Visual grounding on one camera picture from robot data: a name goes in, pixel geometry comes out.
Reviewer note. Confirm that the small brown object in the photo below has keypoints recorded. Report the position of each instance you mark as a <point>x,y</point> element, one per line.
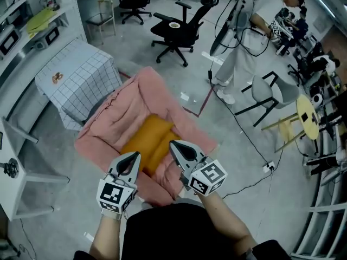
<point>57,78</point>

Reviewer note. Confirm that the pink quilted blanket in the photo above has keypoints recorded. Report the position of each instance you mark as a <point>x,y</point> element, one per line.
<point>116,118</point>

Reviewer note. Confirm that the white microwave oven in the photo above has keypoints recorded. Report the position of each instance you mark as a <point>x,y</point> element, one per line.
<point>52,36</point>
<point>9,43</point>

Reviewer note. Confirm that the person's right forearm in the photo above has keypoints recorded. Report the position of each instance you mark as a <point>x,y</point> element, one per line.
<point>225,221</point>

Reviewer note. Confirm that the white wristband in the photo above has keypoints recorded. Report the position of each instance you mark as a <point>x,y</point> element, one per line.
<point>111,215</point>

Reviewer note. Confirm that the person's black shirt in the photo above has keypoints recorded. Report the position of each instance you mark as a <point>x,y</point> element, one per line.
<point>176,231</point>

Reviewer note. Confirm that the white shelving unit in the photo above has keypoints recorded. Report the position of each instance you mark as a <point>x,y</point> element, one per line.
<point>73,15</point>

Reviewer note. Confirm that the yellow round stool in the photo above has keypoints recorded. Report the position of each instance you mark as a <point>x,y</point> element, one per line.
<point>307,120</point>

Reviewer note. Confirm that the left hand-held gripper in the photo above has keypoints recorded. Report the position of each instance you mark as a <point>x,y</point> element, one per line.
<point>111,194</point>

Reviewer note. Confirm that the white power strip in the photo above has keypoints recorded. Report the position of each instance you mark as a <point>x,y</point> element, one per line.
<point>269,166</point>

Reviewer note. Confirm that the person's left forearm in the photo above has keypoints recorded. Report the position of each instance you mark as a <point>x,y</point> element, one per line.
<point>105,240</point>

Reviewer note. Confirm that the white side table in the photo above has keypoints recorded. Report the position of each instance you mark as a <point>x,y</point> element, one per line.
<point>29,177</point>

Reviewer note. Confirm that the metal frame chair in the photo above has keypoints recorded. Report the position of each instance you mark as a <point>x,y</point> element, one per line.
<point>101,18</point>

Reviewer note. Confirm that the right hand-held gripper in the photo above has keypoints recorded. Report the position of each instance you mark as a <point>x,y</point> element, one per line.
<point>208,177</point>

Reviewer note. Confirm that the yellow-green cloth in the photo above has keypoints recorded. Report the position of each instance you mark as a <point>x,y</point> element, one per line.
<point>40,20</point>

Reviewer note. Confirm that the grey shell chair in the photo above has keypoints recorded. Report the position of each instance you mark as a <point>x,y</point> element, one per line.
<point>271,91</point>

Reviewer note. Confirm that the table with checked cloth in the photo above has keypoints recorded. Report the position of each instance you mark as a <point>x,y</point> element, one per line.
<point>81,72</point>

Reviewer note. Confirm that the black clamp device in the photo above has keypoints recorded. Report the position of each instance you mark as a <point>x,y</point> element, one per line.
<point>9,168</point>

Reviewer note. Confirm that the white metal rack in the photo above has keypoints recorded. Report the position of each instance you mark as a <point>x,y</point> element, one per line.
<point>325,208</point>

